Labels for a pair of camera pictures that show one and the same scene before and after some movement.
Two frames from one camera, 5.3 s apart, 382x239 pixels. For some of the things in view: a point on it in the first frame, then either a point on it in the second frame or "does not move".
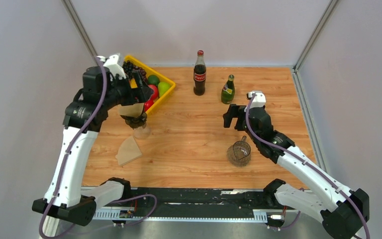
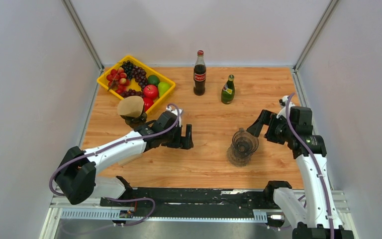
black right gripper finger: [234, 111] to [264, 118]
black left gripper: [142, 95] to [186, 142]
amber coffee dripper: [135, 122] does not move
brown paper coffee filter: [134, 110] does not move
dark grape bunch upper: [128, 67] does not move
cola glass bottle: [200, 74] does not move
